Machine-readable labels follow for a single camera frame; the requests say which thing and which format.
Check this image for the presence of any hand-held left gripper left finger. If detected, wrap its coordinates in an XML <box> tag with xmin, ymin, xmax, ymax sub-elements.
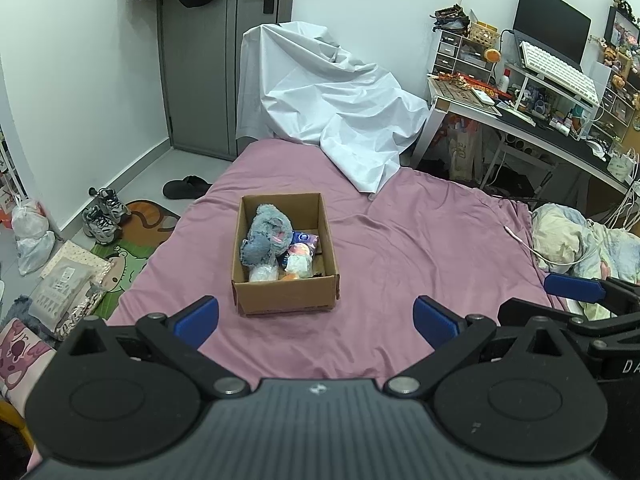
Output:
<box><xmin>67</xmin><ymin>296</ymin><xmax>251</xmax><ymax>401</ymax></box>

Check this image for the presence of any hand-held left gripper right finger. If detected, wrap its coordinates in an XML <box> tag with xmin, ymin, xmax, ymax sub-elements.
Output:
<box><xmin>384</xmin><ymin>296</ymin><xmax>571</xmax><ymax>396</ymax></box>

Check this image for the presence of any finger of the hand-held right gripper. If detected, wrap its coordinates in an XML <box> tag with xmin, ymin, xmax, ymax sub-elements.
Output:
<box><xmin>544</xmin><ymin>272</ymin><xmax>640</xmax><ymax>311</ymax></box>
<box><xmin>497</xmin><ymin>298</ymin><xmax>608</xmax><ymax>341</ymax></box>

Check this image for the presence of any cardboard box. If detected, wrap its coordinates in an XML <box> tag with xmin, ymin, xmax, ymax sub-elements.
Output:
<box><xmin>231</xmin><ymin>192</ymin><xmax>341</xmax><ymax>317</ymax></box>

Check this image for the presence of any blue plush toy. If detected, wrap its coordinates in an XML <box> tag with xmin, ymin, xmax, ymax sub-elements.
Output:
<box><xmin>241</xmin><ymin>203</ymin><xmax>295</xmax><ymax>267</ymax></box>

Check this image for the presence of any crumpled blanket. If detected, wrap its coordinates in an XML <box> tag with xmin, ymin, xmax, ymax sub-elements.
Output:
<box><xmin>530</xmin><ymin>203</ymin><xmax>640</xmax><ymax>321</ymax></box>

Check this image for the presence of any pink bed sheet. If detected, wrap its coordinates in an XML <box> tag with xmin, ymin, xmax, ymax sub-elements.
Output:
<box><xmin>25</xmin><ymin>137</ymin><xmax>571</xmax><ymax>471</ymax></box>

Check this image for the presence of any cartoon floor mat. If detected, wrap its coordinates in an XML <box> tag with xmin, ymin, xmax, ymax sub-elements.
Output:
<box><xmin>90</xmin><ymin>199</ymin><xmax>182</xmax><ymax>321</ymax></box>

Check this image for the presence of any glittery plastic package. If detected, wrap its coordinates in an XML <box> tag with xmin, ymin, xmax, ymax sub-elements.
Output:
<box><xmin>52</xmin><ymin>270</ymin><xmax>115</xmax><ymax>342</ymax></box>

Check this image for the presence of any white tote bag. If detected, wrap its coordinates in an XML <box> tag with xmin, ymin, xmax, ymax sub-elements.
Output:
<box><xmin>607</xmin><ymin>149</ymin><xmax>639</xmax><ymax>184</ymax></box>

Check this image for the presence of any blue tissue packet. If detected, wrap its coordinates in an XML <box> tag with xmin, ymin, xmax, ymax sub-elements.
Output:
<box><xmin>287</xmin><ymin>230</ymin><xmax>321</xmax><ymax>252</ymax></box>

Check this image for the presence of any grey white sneaker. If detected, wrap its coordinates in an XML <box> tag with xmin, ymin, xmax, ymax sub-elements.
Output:
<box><xmin>82</xmin><ymin>205</ymin><xmax>120</xmax><ymax>247</ymax></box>
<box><xmin>97</xmin><ymin>187</ymin><xmax>132</xmax><ymax>221</ymax></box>

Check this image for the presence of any clear plastic package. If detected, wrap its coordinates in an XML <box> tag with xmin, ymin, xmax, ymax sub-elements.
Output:
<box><xmin>29</xmin><ymin>262</ymin><xmax>96</xmax><ymax>331</ymax></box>

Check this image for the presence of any white desk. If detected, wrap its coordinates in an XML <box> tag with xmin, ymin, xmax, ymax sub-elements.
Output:
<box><xmin>410</xmin><ymin>77</ymin><xmax>640</xmax><ymax>196</ymax></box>

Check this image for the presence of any brown paper bag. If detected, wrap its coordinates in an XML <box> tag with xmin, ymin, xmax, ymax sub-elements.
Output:
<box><xmin>447</xmin><ymin>120</ymin><xmax>481</xmax><ymax>183</ymax></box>

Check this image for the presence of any pink cartoon cushion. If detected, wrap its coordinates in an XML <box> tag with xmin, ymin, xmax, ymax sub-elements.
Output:
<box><xmin>0</xmin><ymin>317</ymin><xmax>56</xmax><ymax>401</ymax></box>

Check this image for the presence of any wooden drawer organizer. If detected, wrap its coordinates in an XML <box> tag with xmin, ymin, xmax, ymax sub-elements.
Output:
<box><xmin>597</xmin><ymin>50</ymin><xmax>640</xmax><ymax>146</ymax></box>

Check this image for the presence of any white monitor riser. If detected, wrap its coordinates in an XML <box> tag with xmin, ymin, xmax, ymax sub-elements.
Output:
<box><xmin>502</xmin><ymin>62</ymin><xmax>601</xmax><ymax>137</ymax></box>

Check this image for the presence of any white keyboard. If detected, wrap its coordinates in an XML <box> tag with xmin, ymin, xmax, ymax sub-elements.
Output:
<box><xmin>520</xmin><ymin>40</ymin><xmax>600</xmax><ymax>107</ymax></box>

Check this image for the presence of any grey door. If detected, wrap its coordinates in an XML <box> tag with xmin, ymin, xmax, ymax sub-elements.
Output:
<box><xmin>156</xmin><ymin>0</ymin><xmax>296</xmax><ymax>161</ymax></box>

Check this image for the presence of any white shelf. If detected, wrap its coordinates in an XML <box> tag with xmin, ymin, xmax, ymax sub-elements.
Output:
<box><xmin>0</xmin><ymin>130</ymin><xmax>27</xmax><ymax>213</ymax></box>

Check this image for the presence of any white draped cloth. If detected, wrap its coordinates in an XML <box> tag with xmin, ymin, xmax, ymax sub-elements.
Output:
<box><xmin>235</xmin><ymin>21</ymin><xmax>431</xmax><ymax>196</ymax></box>

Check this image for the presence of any grey drawer organizer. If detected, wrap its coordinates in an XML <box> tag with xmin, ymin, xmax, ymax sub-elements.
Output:
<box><xmin>433</xmin><ymin>27</ymin><xmax>495</xmax><ymax>83</ymax></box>

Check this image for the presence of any black monitor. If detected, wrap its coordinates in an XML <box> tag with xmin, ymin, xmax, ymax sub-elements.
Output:
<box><xmin>512</xmin><ymin>0</ymin><xmax>592</xmax><ymax>66</ymax></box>

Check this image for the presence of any wicker basket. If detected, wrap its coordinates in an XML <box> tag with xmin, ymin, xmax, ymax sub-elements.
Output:
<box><xmin>470</xmin><ymin>20</ymin><xmax>502</xmax><ymax>47</ymax></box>

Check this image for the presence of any white cable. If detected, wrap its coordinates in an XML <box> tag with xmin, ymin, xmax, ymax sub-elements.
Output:
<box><xmin>504</xmin><ymin>225</ymin><xmax>601</xmax><ymax>267</ymax></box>

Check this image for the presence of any picture frame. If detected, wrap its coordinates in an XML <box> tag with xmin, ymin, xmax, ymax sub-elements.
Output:
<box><xmin>604</xmin><ymin>5</ymin><xmax>640</xmax><ymax>55</ymax></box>

